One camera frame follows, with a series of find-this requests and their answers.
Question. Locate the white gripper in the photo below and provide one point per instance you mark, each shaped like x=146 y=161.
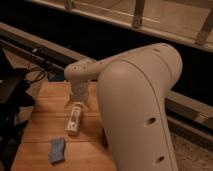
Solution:
x=79 y=92

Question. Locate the white plastic bottle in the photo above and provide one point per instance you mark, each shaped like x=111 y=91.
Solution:
x=74 y=120

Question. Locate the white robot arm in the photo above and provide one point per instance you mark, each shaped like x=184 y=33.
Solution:
x=131 y=91

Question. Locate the wooden table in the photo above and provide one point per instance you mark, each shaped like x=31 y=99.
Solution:
x=84 y=152

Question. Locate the blue sponge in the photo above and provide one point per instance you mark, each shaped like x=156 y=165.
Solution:
x=56 y=153

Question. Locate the black chair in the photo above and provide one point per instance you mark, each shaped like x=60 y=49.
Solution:
x=13 y=96

